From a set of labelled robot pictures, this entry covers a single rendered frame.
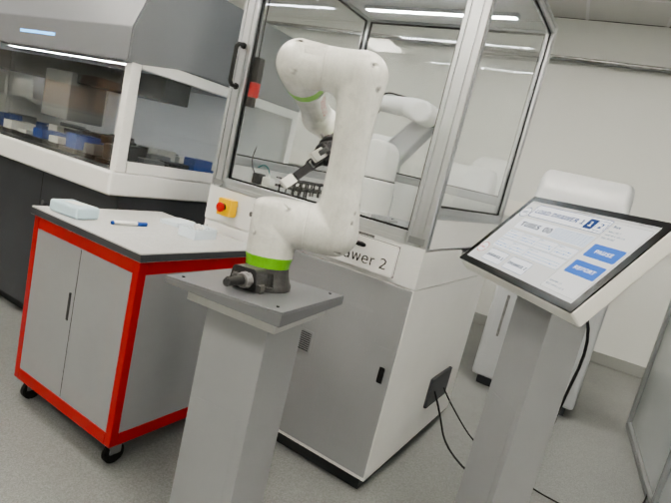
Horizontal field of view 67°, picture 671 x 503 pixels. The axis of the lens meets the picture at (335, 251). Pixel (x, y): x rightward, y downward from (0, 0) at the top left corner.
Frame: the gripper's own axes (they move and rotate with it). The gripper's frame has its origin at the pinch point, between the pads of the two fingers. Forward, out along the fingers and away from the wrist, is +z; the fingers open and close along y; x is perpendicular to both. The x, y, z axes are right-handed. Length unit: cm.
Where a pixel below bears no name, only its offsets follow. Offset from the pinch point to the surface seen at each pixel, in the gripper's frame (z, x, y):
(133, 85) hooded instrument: -44, -76, -69
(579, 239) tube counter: -10, 58, 48
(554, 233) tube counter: -17, 56, 42
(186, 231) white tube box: -12, -12, -65
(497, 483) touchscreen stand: 17, 101, 0
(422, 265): -29, 49, -3
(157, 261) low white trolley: 16, -6, -53
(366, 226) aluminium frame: -34.1, 27.5, -14.5
